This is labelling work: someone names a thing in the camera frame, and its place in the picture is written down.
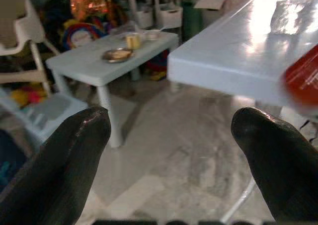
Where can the pale blue plastic crate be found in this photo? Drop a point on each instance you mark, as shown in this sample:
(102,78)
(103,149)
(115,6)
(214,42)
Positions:
(44,113)

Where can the white high chair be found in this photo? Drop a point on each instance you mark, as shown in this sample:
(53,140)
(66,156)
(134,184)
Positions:
(22,48)

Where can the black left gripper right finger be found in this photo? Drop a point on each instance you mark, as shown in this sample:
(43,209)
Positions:
(285,170)

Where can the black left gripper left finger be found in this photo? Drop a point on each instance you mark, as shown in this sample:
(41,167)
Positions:
(54,175)

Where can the round metal plate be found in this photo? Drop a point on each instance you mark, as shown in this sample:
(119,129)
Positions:
(116,55)

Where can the clear plastic bag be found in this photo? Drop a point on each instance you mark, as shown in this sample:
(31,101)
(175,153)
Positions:
(290,14)

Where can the red carton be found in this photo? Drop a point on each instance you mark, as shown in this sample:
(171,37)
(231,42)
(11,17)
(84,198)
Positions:
(303,83)

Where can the yellow cup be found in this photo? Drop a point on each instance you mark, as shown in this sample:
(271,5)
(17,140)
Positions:
(133,41)

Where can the open cardboard box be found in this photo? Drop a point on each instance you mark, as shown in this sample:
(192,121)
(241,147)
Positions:
(211,9)

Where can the white tube leg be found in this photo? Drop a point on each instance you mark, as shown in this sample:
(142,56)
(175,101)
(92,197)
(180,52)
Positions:
(238,200)

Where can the large pale blue table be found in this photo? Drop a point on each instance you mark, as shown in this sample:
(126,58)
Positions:
(236,51)

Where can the yellow toys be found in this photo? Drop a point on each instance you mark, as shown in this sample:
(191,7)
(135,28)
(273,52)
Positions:
(27,96)

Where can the white drawer rack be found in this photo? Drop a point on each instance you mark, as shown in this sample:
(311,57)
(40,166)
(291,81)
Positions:
(159,14)

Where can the colourful round toy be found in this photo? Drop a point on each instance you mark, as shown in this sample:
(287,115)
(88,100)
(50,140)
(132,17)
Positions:
(82,35)

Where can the green bin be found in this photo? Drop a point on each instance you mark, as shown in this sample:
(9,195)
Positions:
(191,21)

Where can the small pale blue table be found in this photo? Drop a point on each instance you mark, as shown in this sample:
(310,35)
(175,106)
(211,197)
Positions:
(87,66)

